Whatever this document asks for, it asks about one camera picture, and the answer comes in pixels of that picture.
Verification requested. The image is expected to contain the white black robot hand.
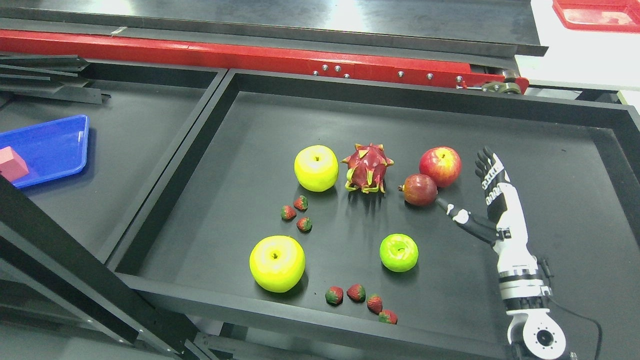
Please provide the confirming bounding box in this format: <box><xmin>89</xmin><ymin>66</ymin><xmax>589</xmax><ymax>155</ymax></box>
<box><xmin>435</xmin><ymin>146</ymin><xmax>538</xmax><ymax>277</ymax></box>

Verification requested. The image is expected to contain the green apple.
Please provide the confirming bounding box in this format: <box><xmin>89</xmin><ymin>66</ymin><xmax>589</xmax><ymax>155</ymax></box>
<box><xmin>379</xmin><ymin>233</ymin><xmax>419</xmax><ymax>272</ymax></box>

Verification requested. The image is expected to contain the red apple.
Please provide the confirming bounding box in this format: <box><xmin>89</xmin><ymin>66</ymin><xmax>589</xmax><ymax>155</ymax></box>
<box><xmin>418</xmin><ymin>146</ymin><xmax>462</xmax><ymax>188</ymax></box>

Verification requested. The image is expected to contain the yellow apple upper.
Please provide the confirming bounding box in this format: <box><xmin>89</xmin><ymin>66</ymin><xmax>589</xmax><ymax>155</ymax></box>
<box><xmin>294</xmin><ymin>145</ymin><xmax>339</xmax><ymax>193</ymax></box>

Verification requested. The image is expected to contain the yellow apple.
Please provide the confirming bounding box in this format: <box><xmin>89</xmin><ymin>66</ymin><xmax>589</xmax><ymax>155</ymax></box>
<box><xmin>294</xmin><ymin>145</ymin><xmax>339</xmax><ymax>193</ymax></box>
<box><xmin>249</xmin><ymin>235</ymin><xmax>306</xmax><ymax>293</ymax></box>

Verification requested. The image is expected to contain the yellow apple lower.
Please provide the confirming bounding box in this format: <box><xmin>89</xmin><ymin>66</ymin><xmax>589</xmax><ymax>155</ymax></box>
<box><xmin>249</xmin><ymin>235</ymin><xmax>306</xmax><ymax>293</ymax></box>

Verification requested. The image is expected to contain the black metal shelf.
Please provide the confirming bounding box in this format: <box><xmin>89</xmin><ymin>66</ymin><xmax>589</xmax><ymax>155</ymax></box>
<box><xmin>0</xmin><ymin>0</ymin><xmax>640</xmax><ymax>360</ymax></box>

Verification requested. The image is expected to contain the dark red pomegranate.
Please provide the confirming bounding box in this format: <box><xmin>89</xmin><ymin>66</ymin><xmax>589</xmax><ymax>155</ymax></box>
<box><xmin>397</xmin><ymin>173</ymin><xmax>438</xmax><ymax>207</ymax></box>

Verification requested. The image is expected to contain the strawberry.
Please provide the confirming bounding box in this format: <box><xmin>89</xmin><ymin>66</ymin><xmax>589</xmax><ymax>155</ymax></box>
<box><xmin>295</xmin><ymin>216</ymin><xmax>313</xmax><ymax>233</ymax></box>
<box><xmin>366</xmin><ymin>293</ymin><xmax>383</xmax><ymax>315</ymax></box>
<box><xmin>325</xmin><ymin>285</ymin><xmax>344</xmax><ymax>306</ymax></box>
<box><xmin>378</xmin><ymin>309</ymin><xmax>398</xmax><ymax>325</ymax></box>
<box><xmin>292</xmin><ymin>194</ymin><xmax>308</xmax><ymax>212</ymax></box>
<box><xmin>279</xmin><ymin>205</ymin><xmax>297</xmax><ymax>222</ymax></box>
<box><xmin>346</xmin><ymin>284</ymin><xmax>366</xmax><ymax>303</ymax></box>

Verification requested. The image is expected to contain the red dragon fruit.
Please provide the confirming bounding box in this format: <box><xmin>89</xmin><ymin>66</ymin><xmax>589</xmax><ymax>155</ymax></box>
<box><xmin>342</xmin><ymin>143</ymin><xmax>394</xmax><ymax>194</ymax></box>

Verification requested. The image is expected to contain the red metal beam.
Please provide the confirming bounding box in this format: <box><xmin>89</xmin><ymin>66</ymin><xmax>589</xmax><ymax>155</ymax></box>
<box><xmin>0</xmin><ymin>29</ymin><xmax>507</xmax><ymax>89</ymax></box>

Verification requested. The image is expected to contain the red plastic tray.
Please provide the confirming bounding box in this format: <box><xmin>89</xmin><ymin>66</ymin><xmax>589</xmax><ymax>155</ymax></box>
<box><xmin>551</xmin><ymin>0</ymin><xmax>640</xmax><ymax>34</ymax></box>

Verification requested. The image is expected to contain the blue plastic tray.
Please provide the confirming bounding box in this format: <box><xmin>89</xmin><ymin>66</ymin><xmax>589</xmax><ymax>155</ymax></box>
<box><xmin>0</xmin><ymin>114</ymin><xmax>90</xmax><ymax>189</ymax></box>

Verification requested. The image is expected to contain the pink block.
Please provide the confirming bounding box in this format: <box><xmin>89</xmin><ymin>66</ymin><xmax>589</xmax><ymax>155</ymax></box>
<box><xmin>0</xmin><ymin>146</ymin><xmax>30</xmax><ymax>182</ymax></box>

